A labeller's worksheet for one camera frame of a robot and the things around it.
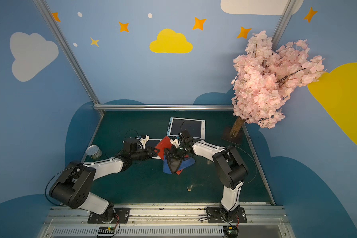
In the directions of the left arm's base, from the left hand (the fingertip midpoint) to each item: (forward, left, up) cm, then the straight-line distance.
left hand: (160, 149), depth 88 cm
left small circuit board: (-40, +24, -13) cm, 49 cm away
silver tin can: (0, +43, -5) cm, 43 cm away
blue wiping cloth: (-6, -15, -7) cm, 17 cm away
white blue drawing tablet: (+27, -24, -11) cm, 37 cm away
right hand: (-4, -5, -3) cm, 7 cm away
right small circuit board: (-39, -39, -13) cm, 56 cm away
